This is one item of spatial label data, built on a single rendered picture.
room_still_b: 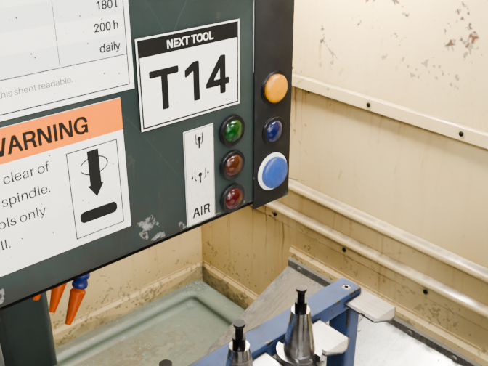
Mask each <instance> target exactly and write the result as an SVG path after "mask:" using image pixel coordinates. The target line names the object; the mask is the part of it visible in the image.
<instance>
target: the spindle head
mask: <svg viewBox="0 0 488 366"><path fill-rule="evenodd" d="M253 1H254V0H128V4H129V22H130V33H131V51H132V61H133V71H134V88H133V89H128V90H125V91H120V92H116V93H113V94H108V95H105V96H101V97H96V98H93V99H88V100H84V101H81V102H76V103H73V104H69V105H64V106H61V107H56V108H52V109H49V110H44V111H41V112H37V113H32V114H29V115H23V116H20V117H16V118H11V119H8V120H5V121H0V128H2V127H5V126H10V125H13V124H16V123H22V122H25V121H30V120H33V119H37V118H41V117H44V116H48V115H53V114H56V113H61V112H65V111H68V110H73V109H76V108H79V107H84V106H87V105H93V104H96V103H99V102H104V101H108V100H111V99H115V98H119V97H120V98H121V114H122V123H123V139H124V148H125V156H126V173H127V182H128V191H129V208H130V216H131V226H129V227H126V228H123V229H120V230H118V231H116V232H113V233H110V234H109V235H105V236H103V237H100V238H98V239H96V240H93V241H91V242H88V243H85V244H83V245H80V246H78V247H75V248H72V249H70V250H68V251H65V252H62V253H59V254H57V255H55V256H52V257H50V258H47V259H44V260H42V261H39V262H37V263H35V264H31V265H30V266H27V267H24V268H22V269H19V270H17V271H14V272H11V273H9V274H6V275H4V276H1V277H0V311H2V310H4V309H7V308H9V307H11V306H14V305H15V304H18V303H20V302H23V301H26V300H28V299H29V298H33V297H34V296H37V295H39V294H42V293H44V292H47V291H48V290H51V289H53V288H56V287H58V286H61V285H63V284H65V283H67V282H70V281H72V280H75V279H77V278H79V277H82V276H84V275H87V274H89V273H91V272H94V271H96V270H98V269H101V268H103V267H106V266H107V265H110V264H113V263H115V262H117V261H120V260H121V259H124V258H126V257H129V256H131V255H134V254H135V253H139V252H140V251H143V250H145V249H148V248H150V247H153V246H154V245H157V244H159V243H162V242H164V241H167V240H169V239H171V238H173V237H176V236H178V235H181V234H183V233H185V232H188V231H190V230H192V229H195V228H197V227H200V226H202V225H204V224H207V223H209V222H211V221H213V220H216V219H218V218H221V217H223V216H226V215H227V214H230V213H228V212H226V211H224V210H223V209H222V207H221V195H222V193H223V191H224V190H225V189H226V188H227V187H228V186H229V185H231V184H234V183H238V184H241V185H242V186H243V188H244V190H245V198H244V201H243V204H242V205H241V207H239V208H238V210H240V209H241V208H245V207H246V206H249V205H251V204H253ZM234 19H240V103H238V104H236V105H231V106H228V107H224V108H221V109H218V110H214V111H211V112H209V113H204V114H202V115H197V116H195V117H191V118H187V119H184V120H182V121H177V122H175V123H170V124H168V125H165V126H161V127H158V128H155V129H150V130H148V131H143V132H141V131H140V120H139V101H138V91H137V72H136V61H135V51H134V39H136V38H142V37H146V36H153V35H157V34H161V33H168V32H172V31H179V30H183V29H187V28H194V27H198V26H202V25H208V24H212V23H220V22H224V21H228V20H234ZM230 115H238V116H240V117H241V118H242V119H243V120H244V122H245V132H244V135H243V137H242V139H241V140H240V141H239V142H238V143H237V144H236V145H233V146H227V145H224V144H223V143H222V142H221V140H220V137H219V130H220V127H221V124H222V123H223V121H224V120H225V118H227V117H228V116H230ZM211 123H213V153H214V187H215V216H213V217H211V218H210V219H206V220H205V221H202V222H199V223H197V224H194V225H192V226H190V227H188V226H187V209H186V192H185V175H184V142H183V132H186V131H189V130H193V129H196V128H199V127H201V126H206V125H208V124H211ZM231 150H239V151H240V152H242V153H243V154H244V157H245V166H244V169H243V171H242V173H241V174H240V175H239V176H238V177H237V178H236V179H233V180H227V179H225V178H224V177H223V176H222V175H221V173H220V164H221V160H222V158H223V157H224V156H225V155H226V154H227V153H228V152H229V151H231ZM236 211H237V210H236ZM231 213H232V212H231Z"/></svg>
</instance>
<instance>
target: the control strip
mask: <svg viewBox="0 0 488 366"><path fill-rule="evenodd" d="M294 3H295V0H254V64H253V209H255V208H258V207H260V206H263V205H265V204H267V203H270V202H272V201H274V200H276V199H279V198H281V197H284V196H286V195H288V180H289V158H290V114H291V92H292V69H293V25H294ZM275 74H280V75H283V76H285V78H286V80H287V83H288V89H287V92H286V94H285V96H284V97H283V98H282V99H281V100H280V101H279V102H276V103H273V102H270V101H269V100H268V99H267V98H266V95H265V88H266V84H267V81H268V80H269V79H270V78H271V77H272V76H273V75H275ZM233 120H239V121H240V122H241V124H242V125H243V132H242V134H241V136H240V138H239V139H238V140H237V141H235V142H228V141H227V139H226V137H225V130H226V127H227V125H228V124H229V123H230V122H231V121H233ZM273 121H279V122H280V123H281V124H282V134H281V136H280V138H279V139H278V140H277V141H275V142H270V141H269V140H268V139H267V129H268V127H269V125H270V124H271V123H272V122H273ZM244 132H245V122H244V120H243V119H242V118H241V117H240V116H238V115H230V116H228V117H227V118H225V120H224V121H223V123H222V124H221V127H220V130H219V137H220V140H221V142H222V143H223V144H224V145H227V146H233V145H236V144H237V143H238V142H239V141H240V140H241V139H242V137H243V135H244ZM233 155H239V156H240V157H241V158H242V159H243V167H242V169H241V171H240V172H239V173H238V174H237V175H235V176H228V175H227V173H226V169H225V168H226V164H227V161H228V160H229V159H230V158H231V157H232V156H233ZM276 156H279V157H281V158H284V159H285V160H286V162H287V164H288V172H287V176H286V178H285V180H284V181H283V183H282V184H281V185H279V186H278V187H276V188H268V187H266V186H265V185H264V183H263V182H262V171H263V169H264V167H265V165H266V163H267V162H268V161H269V160H270V159H271V158H273V157H276ZM244 166H245V157H244V154H243V153H242V152H240V151H239V150H231V151H229V152H228V153H227V154H226V155H225V156H224V157H223V158H222V160H221V164H220V173H221V175H222V176H223V177H224V178H225V179H227V180H233V179H236V178H237V177H238V176H239V175H240V174H241V173H242V171H243V169H244ZM235 188H239V189H241V191H242V193H243V199H242V202H241V204H240V205H239V206H238V207H237V208H234V209H229V208H228V207H227V205H226V199H227V196H228V194H229V192H230V191H231V190H233V189H235ZM244 198H245V190H244V188H243V186H242V185H241V184H238V183H234V184H231V185H229V186H228V187H227V188H226V189H225V190H224V191H223V193H222V195H221V207H222V209H223V210H224V211H226V212H228V213H231V212H234V211H236V210H237V209H238V208H239V207H241V205H242V204H243V201H244Z"/></svg>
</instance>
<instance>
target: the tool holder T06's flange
mask: <svg viewBox="0 0 488 366"><path fill-rule="evenodd" d="M314 344H315V353H314V355H313V356H312V357H310V358H308V359H301V360H299V359H292V358H290V357H288V356H287V355H286V354H285V353H284V351H283V344H282V343H280V342H278V343H277V348H276V355H277V357H276V359H277V360H278V361H279V362H280V363H281V364H282V365H284V366H321V362H322V360H321V359H322V347H321V345H320V343H319V342H318V341H317V340H315V339H314Z"/></svg>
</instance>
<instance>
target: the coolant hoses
mask: <svg viewBox="0 0 488 366"><path fill-rule="evenodd" d="M89 277H90V273H89V274H86V275H84V276H82V277H79V278H77V279H75V280H73V281H72V286H73V288H72V289H70V296H69V301H68V310H67V314H66V319H65V324H66V325H71V324H72V322H73V320H74V317H75V315H76V313H77V311H78V308H79V306H80V305H81V302H82V300H83V298H84V296H85V294H86V291H85V289H86V288H87V287H88V281H87V280H88V279H89ZM66 285H67V283H65V284H63V285H61V286H58V287H56V288H53V289H52V290H51V298H50V305H49V312H51V313H55V312H56V310H57V307H58V304H59V302H60V299H61V297H62V294H63V292H64V289H65V286H66ZM40 296H41V294H39V295H37V296H34V297H33V300H34V301H38V300H39V299H40Z"/></svg>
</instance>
